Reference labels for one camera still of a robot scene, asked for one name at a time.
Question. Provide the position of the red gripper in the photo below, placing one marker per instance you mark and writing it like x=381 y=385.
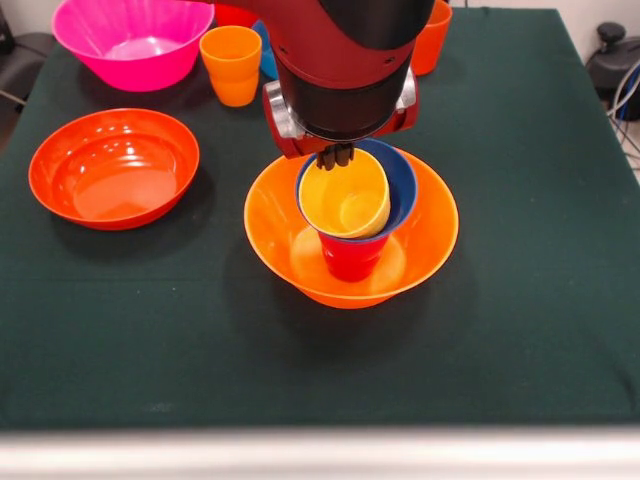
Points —
x=295 y=145

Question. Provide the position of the yellow cup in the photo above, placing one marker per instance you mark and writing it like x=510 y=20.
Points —
x=325 y=195

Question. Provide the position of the dark blue bowl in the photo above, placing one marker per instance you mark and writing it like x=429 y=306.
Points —
x=405 y=185

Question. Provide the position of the magenta cup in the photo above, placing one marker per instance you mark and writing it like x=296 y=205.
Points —
x=352 y=260

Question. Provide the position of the light blue bowl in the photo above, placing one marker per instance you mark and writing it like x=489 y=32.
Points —
x=267 y=55

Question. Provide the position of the small orange cup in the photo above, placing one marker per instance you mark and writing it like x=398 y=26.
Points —
x=232 y=85

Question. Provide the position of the shallow red-orange bowl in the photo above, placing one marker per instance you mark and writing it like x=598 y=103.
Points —
x=115 y=165

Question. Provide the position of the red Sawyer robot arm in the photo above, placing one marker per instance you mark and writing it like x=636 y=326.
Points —
x=345 y=60

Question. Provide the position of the tall red-orange cup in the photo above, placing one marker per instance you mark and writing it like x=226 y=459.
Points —
x=430 y=45

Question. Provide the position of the red cup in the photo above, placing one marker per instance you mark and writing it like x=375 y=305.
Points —
x=235 y=17

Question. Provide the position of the large pink bowl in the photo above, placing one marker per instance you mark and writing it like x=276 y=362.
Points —
x=150 y=72

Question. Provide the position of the dark green tablecloth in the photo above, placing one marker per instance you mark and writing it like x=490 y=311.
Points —
x=320 y=365

